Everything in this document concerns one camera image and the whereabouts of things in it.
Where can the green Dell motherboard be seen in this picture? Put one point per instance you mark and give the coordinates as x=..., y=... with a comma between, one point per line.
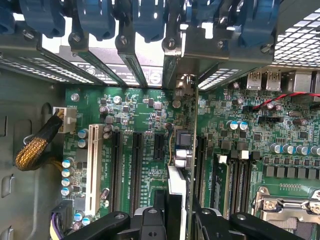
x=150, y=112

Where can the metal USB port block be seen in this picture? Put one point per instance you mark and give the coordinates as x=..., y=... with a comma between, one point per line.
x=255, y=82

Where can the blue card retention clip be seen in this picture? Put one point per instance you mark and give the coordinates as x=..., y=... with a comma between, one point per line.
x=42, y=17
x=207, y=12
x=96, y=17
x=148, y=20
x=257, y=22
x=6, y=22

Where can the white power connector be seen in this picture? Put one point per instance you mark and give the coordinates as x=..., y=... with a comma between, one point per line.
x=67, y=120

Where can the metal expansion slot cover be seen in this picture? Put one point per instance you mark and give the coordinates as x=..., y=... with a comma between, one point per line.
x=132, y=67
x=205, y=47
x=97, y=66
x=25, y=46

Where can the long black expansion slot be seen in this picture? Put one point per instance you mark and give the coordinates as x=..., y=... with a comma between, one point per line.
x=137, y=175
x=116, y=172
x=202, y=170

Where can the open grey PC case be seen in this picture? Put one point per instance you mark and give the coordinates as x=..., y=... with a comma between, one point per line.
x=25, y=100

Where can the RAM slot with white latches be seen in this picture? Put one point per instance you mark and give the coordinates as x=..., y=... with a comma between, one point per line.
x=243, y=155

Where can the metal CPU socket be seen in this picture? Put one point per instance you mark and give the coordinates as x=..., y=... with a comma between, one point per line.
x=287, y=212

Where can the white PCI expansion slot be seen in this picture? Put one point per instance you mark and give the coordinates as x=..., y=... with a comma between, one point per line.
x=93, y=170

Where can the metal rear port block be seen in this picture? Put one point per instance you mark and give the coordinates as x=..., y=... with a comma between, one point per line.
x=302, y=82

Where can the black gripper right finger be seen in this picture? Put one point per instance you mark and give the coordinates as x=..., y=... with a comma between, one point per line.
x=207, y=225

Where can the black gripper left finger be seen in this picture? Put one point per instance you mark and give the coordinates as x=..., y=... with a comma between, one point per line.
x=150, y=225

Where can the short black expansion slot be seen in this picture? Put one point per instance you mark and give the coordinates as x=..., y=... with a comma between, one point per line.
x=159, y=147

